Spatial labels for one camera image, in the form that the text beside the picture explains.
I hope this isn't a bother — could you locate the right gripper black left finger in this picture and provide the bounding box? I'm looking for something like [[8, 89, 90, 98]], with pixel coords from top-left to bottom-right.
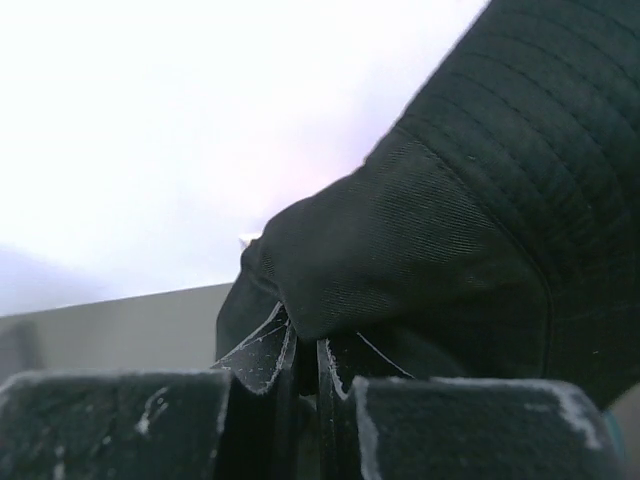
[[1, 306, 298, 479]]

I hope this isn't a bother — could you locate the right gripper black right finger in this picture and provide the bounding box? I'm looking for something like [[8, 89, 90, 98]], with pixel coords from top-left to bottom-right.
[[316, 337, 620, 479]]

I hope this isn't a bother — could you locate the black bucket hat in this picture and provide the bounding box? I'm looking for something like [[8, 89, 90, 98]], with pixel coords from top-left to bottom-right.
[[216, 1, 639, 408]]

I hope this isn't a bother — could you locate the teal plastic bin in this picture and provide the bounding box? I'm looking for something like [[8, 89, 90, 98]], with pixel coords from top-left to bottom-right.
[[603, 410, 623, 443]]

